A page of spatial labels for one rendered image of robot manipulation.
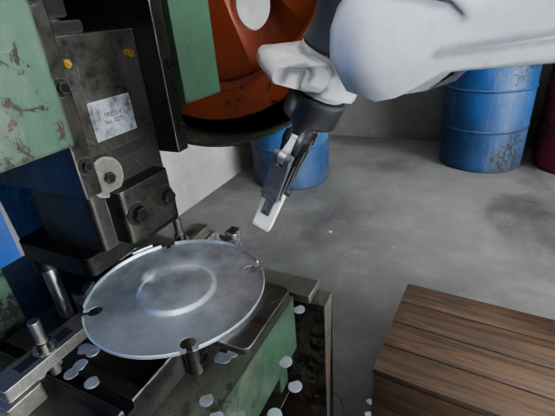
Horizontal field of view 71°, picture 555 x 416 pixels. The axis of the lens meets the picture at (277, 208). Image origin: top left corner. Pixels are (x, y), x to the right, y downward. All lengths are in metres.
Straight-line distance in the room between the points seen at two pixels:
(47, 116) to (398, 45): 0.35
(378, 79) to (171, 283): 0.48
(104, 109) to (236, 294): 0.33
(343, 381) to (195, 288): 0.95
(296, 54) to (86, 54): 0.26
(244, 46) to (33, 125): 0.50
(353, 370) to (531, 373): 0.60
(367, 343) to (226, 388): 1.01
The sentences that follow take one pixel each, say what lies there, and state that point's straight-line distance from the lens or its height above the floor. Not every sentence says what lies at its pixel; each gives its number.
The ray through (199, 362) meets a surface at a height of 0.68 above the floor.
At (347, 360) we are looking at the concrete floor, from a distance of 1.57.
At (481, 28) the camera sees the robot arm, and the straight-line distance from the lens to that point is 0.33.
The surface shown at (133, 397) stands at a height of 0.70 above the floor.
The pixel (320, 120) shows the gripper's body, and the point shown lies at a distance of 0.49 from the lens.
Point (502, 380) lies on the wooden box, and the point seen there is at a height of 0.35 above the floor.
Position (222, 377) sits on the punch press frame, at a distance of 0.71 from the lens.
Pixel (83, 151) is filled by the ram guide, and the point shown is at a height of 1.05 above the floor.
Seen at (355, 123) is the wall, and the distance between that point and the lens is 3.95.
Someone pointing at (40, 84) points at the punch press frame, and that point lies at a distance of 0.47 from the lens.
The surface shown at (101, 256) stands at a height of 0.88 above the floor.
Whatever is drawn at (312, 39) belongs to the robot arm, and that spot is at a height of 1.15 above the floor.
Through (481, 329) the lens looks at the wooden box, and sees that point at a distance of 1.26.
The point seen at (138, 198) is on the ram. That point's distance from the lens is 0.58.
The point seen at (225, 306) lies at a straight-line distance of 0.62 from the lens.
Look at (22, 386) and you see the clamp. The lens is 0.69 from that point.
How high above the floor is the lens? 1.18
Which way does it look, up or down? 27 degrees down
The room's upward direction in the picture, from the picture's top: 5 degrees counter-clockwise
